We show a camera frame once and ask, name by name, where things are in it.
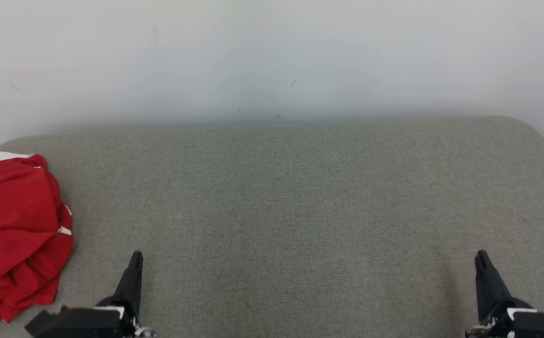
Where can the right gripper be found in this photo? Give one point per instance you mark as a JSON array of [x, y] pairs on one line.
[[516, 326]]

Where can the red basketball jersey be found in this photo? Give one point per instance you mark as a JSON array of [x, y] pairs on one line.
[[23, 291]]

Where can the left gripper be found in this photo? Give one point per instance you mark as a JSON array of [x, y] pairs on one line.
[[112, 326]]

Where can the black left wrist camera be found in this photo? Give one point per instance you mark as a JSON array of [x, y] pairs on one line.
[[46, 324]]

